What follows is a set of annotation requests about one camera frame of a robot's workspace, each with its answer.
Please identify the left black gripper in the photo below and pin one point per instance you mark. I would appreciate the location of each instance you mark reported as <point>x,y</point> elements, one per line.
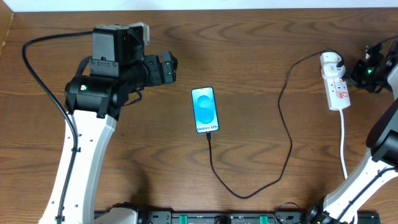
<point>157,70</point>

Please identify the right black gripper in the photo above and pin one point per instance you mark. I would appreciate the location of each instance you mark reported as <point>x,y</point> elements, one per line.
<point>357,76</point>

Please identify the blue screen Galaxy smartphone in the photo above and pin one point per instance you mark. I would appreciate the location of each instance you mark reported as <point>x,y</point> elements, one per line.
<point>205,110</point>

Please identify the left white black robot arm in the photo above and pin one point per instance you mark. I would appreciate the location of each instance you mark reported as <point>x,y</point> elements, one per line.
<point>95,96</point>

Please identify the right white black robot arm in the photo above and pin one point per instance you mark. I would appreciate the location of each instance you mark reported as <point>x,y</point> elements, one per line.
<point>379,164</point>

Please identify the white charger plug adapter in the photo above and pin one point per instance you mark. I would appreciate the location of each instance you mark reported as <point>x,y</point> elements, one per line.
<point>332,65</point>

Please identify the white power strip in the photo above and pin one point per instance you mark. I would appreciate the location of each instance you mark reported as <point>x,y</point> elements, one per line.
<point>336,93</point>

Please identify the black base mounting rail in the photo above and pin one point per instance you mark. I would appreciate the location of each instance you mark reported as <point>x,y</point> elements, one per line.
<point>166,217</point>

